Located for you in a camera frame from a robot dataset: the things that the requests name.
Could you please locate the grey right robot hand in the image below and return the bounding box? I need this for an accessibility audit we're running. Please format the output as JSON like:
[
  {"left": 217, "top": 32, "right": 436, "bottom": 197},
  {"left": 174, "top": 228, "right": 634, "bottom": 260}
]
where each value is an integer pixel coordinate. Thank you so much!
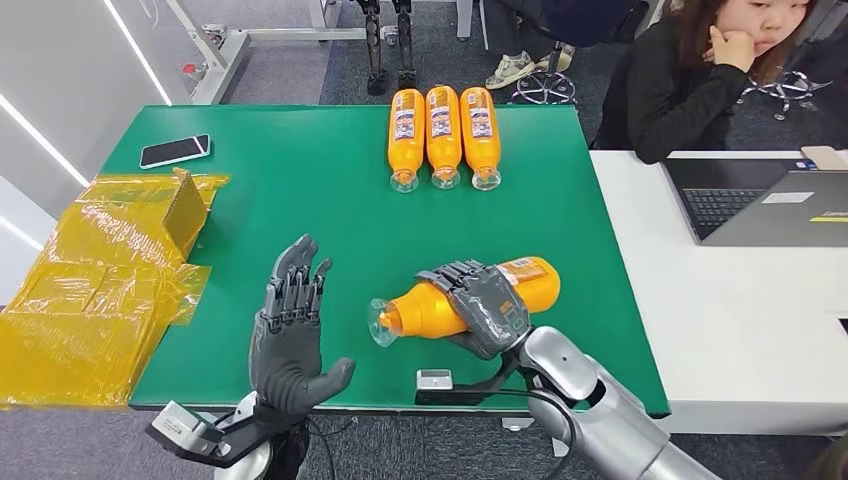
[{"left": 415, "top": 259, "right": 533, "bottom": 362}]

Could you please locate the person's hand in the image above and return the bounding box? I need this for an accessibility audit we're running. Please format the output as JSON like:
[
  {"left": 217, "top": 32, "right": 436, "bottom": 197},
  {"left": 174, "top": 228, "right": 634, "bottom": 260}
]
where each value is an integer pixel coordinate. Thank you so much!
[{"left": 702, "top": 25, "right": 758, "bottom": 74}]

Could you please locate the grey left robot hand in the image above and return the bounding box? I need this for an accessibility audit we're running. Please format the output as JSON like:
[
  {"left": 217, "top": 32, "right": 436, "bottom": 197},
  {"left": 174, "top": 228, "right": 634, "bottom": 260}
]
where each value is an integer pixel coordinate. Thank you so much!
[{"left": 248, "top": 233, "right": 357, "bottom": 421}]

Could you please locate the orange bottle with clear cap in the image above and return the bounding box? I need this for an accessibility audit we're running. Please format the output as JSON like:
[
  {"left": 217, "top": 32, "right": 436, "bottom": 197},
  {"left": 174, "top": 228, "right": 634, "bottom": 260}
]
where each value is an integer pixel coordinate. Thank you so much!
[
  {"left": 425, "top": 84, "right": 463, "bottom": 191},
  {"left": 387, "top": 87, "right": 426, "bottom": 194},
  {"left": 367, "top": 256, "right": 562, "bottom": 349},
  {"left": 459, "top": 86, "right": 503, "bottom": 192}
]

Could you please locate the chrome office chair base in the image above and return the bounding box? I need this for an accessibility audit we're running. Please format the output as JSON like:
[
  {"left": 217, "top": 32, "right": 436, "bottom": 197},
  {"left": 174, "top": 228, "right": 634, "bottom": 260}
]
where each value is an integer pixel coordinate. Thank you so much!
[
  {"left": 737, "top": 66, "right": 835, "bottom": 122},
  {"left": 511, "top": 40, "right": 579, "bottom": 107}
]

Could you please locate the seated person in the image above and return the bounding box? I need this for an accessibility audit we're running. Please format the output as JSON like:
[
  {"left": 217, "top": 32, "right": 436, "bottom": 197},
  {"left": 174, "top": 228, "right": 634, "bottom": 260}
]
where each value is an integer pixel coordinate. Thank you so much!
[{"left": 591, "top": 0, "right": 819, "bottom": 166}]

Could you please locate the pale pink phone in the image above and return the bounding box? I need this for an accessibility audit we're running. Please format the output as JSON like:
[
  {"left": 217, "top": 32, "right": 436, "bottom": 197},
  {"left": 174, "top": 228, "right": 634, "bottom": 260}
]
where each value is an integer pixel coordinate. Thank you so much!
[{"left": 800, "top": 145, "right": 848, "bottom": 172}]

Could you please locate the grey laptop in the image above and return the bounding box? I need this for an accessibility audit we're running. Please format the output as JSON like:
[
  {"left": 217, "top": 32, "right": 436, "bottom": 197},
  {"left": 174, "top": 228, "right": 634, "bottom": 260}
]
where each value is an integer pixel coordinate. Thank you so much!
[{"left": 662, "top": 156, "right": 848, "bottom": 248}]

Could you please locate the green table mat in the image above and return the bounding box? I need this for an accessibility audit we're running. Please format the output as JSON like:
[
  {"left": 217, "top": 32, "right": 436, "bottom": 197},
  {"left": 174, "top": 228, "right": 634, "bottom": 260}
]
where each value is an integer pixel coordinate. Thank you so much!
[{"left": 99, "top": 103, "right": 672, "bottom": 420}]

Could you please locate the yellow film wrapped cardboard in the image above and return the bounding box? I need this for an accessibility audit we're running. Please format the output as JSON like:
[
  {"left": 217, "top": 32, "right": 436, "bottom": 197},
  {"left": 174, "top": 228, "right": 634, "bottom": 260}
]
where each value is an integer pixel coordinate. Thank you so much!
[{"left": 0, "top": 167, "right": 232, "bottom": 410}]

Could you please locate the black smartphone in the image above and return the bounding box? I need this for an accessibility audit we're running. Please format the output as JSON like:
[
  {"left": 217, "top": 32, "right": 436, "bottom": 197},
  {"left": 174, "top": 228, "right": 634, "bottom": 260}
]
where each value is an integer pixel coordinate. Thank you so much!
[{"left": 139, "top": 133, "right": 212, "bottom": 171}]

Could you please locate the white desk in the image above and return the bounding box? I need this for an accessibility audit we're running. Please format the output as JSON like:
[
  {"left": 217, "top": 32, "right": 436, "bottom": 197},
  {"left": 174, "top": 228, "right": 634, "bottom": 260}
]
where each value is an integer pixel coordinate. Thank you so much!
[{"left": 551, "top": 149, "right": 848, "bottom": 458}]

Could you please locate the black humanoid robot white head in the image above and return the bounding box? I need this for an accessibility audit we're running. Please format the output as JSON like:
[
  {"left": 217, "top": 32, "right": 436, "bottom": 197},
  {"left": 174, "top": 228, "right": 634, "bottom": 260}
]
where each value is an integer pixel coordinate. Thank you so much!
[{"left": 354, "top": 0, "right": 420, "bottom": 97}]

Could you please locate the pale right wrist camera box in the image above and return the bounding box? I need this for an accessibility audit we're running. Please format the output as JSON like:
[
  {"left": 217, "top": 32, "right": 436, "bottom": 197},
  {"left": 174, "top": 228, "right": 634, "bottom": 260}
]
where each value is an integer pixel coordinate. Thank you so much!
[{"left": 414, "top": 368, "right": 465, "bottom": 407}]

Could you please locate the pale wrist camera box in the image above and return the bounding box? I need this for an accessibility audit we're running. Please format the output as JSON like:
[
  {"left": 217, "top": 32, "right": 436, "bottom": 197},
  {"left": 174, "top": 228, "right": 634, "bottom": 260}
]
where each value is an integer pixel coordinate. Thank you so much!
[
  {"left": 144, "top": 400, "right": 233, "bottom": 469},
  {"left": 414, "top": 368, "right": 465, "bottom": 407}
]

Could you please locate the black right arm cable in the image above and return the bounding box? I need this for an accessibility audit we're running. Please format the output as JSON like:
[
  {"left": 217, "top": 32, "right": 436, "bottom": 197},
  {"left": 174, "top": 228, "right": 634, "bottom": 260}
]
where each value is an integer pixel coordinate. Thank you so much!
[{"left": 457, "top": 386, "right": 579, "bottom": 480}]

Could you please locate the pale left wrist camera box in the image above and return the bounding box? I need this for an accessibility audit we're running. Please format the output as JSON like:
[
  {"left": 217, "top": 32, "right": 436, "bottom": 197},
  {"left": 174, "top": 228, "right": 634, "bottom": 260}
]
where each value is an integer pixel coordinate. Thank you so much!
[{"left": 144, "top": 400, "right": 233, "bottom": 469}]

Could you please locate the white wall light strip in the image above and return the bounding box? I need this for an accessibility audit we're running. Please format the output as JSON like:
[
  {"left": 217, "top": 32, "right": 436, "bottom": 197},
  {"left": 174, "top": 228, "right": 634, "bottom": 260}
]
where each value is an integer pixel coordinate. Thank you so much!
[{"left": 0, "top": 215, "right": 44, "bottom": 252}]

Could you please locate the white metal gantry frame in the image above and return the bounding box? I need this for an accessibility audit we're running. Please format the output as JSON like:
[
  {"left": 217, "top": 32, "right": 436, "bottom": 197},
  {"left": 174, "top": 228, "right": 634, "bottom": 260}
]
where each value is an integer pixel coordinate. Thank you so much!
[{"left": 165, "top": 0, "right": 478, "bottom": 106}]

